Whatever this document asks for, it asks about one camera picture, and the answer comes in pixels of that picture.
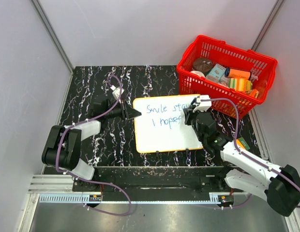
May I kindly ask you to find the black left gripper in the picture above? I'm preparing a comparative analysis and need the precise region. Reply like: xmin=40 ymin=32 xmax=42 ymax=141
xmin=105 ymin=99 xmax=141 ymax=121

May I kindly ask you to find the yellow framed whiteboard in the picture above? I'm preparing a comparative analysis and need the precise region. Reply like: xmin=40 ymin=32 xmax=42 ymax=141
xmin=133 ymin=94 xmax=203 ymax=153

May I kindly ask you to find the white blue whiteboard marker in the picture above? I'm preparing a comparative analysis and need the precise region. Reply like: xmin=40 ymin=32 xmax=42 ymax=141
xmin=187 ymin=98 xmax=196 ymax=110

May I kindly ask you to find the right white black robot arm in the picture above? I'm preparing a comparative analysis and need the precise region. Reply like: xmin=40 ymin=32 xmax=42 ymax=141
xmin=183 ymin=106 xmax=300 ymax=217

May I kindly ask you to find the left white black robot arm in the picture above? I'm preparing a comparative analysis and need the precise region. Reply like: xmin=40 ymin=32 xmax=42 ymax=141
xmin=42 ymin=100 xmax=142 ymax=191

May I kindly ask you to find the white round lid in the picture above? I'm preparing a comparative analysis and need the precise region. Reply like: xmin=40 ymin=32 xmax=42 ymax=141
xmin=191 ymin=71 xmax=205 ymax=78

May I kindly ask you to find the teal white box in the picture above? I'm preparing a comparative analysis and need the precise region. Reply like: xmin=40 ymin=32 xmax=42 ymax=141
xmin=206 ymin=64 xmax=226 ymax=83

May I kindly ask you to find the brown round package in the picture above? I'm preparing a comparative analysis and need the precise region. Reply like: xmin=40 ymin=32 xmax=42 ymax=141
xmin=192 ymin=57 xmax=213 ymax=73

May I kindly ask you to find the orange sponge package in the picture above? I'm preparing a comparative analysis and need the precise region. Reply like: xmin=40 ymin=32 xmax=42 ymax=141
xmin=236 ymin=137 xmax=250 ymax=150

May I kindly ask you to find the orange blue can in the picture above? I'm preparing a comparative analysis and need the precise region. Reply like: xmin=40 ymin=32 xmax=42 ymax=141
xmin=225 ymin=67 xmax=251 ymax=80

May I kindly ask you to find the yellow green sponge pack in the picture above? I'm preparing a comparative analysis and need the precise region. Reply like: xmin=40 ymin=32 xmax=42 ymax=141
xmin=229 ymin=78 xmax=252 ymax=92

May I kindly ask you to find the red plastic shopping basket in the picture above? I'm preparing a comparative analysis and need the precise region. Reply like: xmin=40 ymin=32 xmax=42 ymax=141
xmin=177 ymin=35 xmax=278 ymax=117

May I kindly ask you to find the small orange box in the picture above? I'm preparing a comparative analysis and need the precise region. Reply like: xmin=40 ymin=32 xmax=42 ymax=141
xmin=246 ymin=89 xmax=259 ymax=99

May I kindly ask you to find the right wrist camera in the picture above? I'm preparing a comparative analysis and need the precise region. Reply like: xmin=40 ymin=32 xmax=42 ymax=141
xmin=194 ymin=95 xmax=212 ymax=112

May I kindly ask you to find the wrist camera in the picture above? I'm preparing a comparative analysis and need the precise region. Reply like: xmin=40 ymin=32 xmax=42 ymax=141
xmin=111 ymin=85 xmax=124 ymax=100
xmin=194 ymin=95 xmax=212 ymax=112

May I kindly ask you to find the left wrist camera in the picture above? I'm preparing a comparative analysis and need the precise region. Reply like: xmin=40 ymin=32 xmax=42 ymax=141
xmin=111 ymin=85 xmax=124 ymax=100

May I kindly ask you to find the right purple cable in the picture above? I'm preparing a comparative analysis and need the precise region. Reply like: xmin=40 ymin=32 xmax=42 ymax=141
xmin=203 ymin=98 xmax=300 ymax=210

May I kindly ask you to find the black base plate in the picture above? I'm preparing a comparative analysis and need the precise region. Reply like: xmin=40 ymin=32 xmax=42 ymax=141
xmin=72 ymin=166 xmax=238 ymax=194

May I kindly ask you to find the white slotted cable duct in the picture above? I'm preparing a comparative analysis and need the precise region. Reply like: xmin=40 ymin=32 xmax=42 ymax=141
xmin=39 ymin=189 xmax=234 ymax=204

